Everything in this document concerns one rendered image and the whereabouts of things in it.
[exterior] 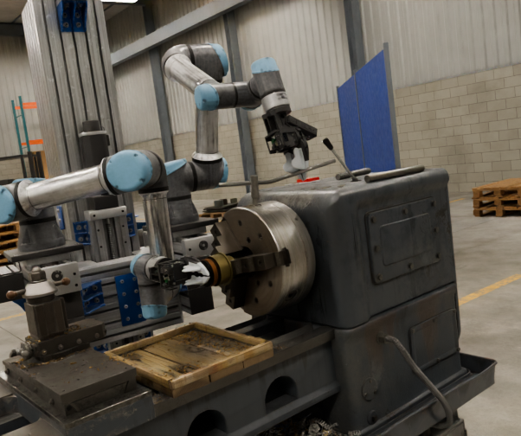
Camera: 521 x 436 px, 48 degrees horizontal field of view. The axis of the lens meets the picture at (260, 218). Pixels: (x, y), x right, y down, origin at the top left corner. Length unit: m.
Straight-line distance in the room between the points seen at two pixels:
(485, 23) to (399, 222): 11.11
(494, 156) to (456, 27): 2.75
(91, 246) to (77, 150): 0.35
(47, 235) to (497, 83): 11.18
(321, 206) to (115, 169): 0.59
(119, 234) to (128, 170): 0.54
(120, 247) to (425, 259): 1.08
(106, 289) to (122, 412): 0.87
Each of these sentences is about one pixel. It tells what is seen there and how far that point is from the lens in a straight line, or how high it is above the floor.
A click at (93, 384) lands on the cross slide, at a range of 1.25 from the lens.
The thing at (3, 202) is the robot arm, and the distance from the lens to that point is 1.89.
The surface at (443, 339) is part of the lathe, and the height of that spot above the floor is 0.70.
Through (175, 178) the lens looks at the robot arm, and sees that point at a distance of 2.14.
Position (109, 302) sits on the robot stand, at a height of 0.94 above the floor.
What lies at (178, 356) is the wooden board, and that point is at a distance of 1.57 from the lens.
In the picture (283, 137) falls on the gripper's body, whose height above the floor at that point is 1.41.
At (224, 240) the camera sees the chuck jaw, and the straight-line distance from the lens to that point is 1.64.
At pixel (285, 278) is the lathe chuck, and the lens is 1.55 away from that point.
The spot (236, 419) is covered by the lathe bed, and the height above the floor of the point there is 0.74.
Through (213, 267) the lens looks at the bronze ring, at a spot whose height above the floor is 1.10.
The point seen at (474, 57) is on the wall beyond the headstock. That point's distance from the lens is 12.86.
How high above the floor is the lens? 1.38
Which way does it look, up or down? 6 degrees down
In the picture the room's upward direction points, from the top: 7 degrees counter-clockwise
